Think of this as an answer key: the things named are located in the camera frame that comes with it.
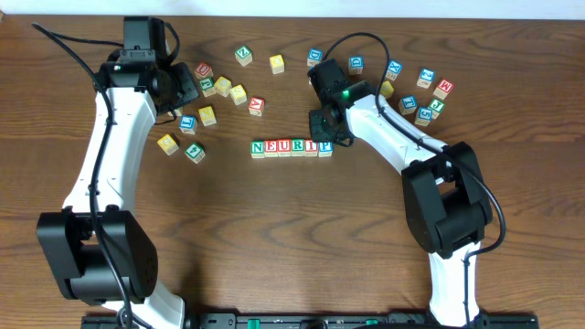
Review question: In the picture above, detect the blue D block right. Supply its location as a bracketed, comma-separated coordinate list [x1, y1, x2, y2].
[348, 56, 365, 75]

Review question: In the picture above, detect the blue L block left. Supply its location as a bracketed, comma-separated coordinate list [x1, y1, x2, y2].
[179, 115, 197, 135]

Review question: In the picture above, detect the green j block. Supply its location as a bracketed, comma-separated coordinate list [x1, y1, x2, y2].
[199, 77, 217, 97]
[428, 99, 445, 120]

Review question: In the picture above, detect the green 4 block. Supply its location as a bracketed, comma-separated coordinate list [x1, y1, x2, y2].
[185, 143, 206, 164]

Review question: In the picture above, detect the yellow block middle left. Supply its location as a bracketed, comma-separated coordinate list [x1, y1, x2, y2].
[198, 106, 217, 126]

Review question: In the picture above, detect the green Z block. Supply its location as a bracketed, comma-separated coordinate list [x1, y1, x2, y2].
[235, 46, 253, 67]

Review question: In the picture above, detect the yellow O block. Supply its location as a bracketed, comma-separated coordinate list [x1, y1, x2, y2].
[269, 54, 285, 75]

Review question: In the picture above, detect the blue d block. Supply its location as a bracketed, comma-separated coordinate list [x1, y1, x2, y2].
[348, 56, 365, 75]
[307, 48, 324, 68]

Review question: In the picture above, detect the blue D block upper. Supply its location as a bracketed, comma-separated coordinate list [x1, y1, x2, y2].
[307, 48, 324, 68]

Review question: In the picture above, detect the red I block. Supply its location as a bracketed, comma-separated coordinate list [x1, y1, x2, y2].
[304, 140, 319, 157]

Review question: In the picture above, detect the yellow block upper left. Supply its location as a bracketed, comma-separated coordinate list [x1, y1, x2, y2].
[214, 76, 232, 97]

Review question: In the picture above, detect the yellow block beside R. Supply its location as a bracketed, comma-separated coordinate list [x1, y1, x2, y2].
[229, 84, 248, 105]

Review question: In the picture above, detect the red M block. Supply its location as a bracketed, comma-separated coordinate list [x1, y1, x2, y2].
[433, 79, 454, 100]

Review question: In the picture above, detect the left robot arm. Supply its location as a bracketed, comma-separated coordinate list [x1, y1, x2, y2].
[37, 16, 198, 328]

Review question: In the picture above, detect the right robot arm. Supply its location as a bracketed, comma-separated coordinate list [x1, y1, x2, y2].
[307, 58, 492, 327]

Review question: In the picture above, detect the green R block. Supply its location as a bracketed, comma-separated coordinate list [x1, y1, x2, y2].
[291, 139, 305, 157]

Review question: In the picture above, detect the green J block right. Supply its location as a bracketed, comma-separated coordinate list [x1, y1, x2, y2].
[428, 99, 445, 120]

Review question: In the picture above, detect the blue X block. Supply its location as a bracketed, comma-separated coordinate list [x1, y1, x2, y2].
[385, 59, 403, 81]

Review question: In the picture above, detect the red A block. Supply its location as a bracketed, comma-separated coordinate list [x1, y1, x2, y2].
[248, 97, 265, 116]

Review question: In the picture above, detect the blue Z block right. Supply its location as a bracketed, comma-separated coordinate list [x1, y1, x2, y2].
[416, 68, 435, 89]

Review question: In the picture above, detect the red E block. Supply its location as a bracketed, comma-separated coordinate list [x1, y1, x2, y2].
[263, 140, 279, 157]

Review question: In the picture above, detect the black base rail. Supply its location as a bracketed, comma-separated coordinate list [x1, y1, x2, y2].
[80, 311, 539, 329]

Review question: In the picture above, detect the blue S block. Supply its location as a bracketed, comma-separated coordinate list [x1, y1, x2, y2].
[414, 107, 433, 126]

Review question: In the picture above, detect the green J block left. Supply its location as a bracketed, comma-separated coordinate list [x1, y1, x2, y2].
[199, 77, 217, 97]

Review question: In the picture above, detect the red u block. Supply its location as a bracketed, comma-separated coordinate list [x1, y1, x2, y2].
[277, 139, 292, 157]
[194, 62, 213, 80]

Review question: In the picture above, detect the yellow block lower left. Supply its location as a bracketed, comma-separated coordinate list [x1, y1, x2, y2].
[157, 133, 179, 155]

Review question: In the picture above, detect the yellow block right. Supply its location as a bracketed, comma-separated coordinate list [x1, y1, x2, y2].
[380, 80, 394, 99]

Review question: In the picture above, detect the green N block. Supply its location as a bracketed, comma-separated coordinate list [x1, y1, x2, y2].
[250, 141, 265, 159]

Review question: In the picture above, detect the blue P block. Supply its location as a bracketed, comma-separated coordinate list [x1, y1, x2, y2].
[318, 142, 334, 157]

